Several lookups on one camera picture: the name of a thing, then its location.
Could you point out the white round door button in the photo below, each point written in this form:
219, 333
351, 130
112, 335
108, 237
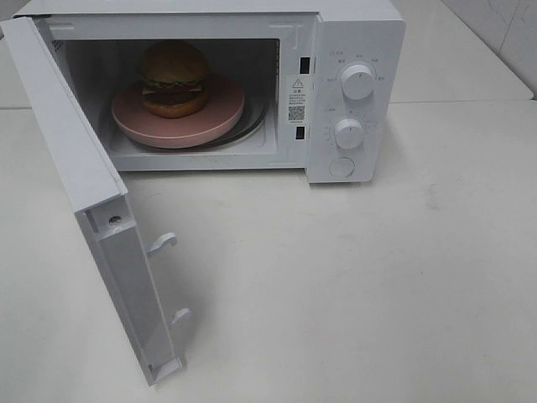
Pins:
342, 167

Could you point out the pink round plate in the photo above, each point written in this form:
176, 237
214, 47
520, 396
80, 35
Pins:
217, 117

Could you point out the burger with lettuce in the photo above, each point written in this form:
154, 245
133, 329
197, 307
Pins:
173, 75

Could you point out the white microwave door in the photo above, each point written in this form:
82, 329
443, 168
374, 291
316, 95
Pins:
97, 195

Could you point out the glass microwave turntable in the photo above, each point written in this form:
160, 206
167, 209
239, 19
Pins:
253, 114

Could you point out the white warning label sticker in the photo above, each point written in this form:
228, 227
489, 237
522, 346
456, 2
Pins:
297, 99

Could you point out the white lower microwave knob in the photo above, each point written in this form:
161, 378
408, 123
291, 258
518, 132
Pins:
349, 133

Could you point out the white microwave knob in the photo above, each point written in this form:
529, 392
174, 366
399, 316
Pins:
357, 81
349, 133

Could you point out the white microwave oven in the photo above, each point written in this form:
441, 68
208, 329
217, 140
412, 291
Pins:
255, 43

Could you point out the white upper microwave knob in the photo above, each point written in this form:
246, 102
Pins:
357, 81

